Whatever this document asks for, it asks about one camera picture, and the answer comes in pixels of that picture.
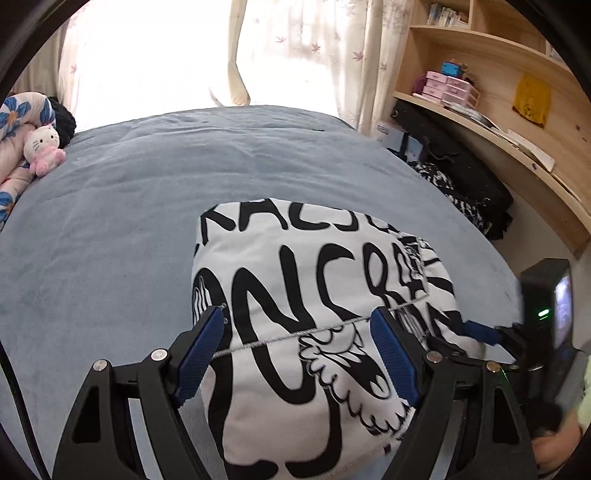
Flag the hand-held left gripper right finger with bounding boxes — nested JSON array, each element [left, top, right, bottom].
[[370, 306, 539, 480]]

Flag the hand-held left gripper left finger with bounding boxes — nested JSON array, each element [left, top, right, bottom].
[[53, 305, 230, 480]]

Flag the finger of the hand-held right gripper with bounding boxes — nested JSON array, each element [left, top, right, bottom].
[[426, 335, 469, 366], [461, 318, 525, 359]]

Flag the black and white printed jacket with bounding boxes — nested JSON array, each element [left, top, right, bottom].
[[191, 198, 486, 480]]

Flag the person's right hand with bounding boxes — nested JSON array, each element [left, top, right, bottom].
[[530, 410, 584, 473]]

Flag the black and white patterned cloth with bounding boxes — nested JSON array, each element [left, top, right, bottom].
[[411, 161, 493, 237]]

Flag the black bag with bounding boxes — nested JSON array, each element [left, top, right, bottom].
[[390, 99, 515, 241]]

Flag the blue-grey bed blanket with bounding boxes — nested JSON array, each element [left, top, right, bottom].
[[0, 105, 528, 480]]

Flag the papers on shelf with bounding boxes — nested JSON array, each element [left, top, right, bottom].
[[445, 102, 556, 172]]

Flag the yellow cloth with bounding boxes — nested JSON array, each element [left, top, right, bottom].
[[512, 75, 553, 128]]

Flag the pink mini drawer organizer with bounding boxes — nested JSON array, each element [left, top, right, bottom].
[[441, 76, 481, 108], [424, 71, 449, 100]]

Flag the wooden shelf unit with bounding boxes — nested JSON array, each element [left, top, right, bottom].
[[392, 0, 591, 259]]

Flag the white and pink cat plush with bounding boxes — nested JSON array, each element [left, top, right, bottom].
[[23, 124, 67, 178]]

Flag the black fuzzy cloth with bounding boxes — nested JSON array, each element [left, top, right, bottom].
[[48, 97, 77, 147]]

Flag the floral folded quilt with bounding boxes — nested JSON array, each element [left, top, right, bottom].
[[0, 92, 59, 223]]

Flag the row of books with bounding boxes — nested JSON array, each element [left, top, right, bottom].
[[427, 2, 470, 27]]

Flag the sheer leaf-print curtain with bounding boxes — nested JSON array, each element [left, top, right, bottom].
[[240, 0, 414, 136], [56, 0, 252, 121]]

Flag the black cable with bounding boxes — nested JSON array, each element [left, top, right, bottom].
[[0, 342, 49, 480]]

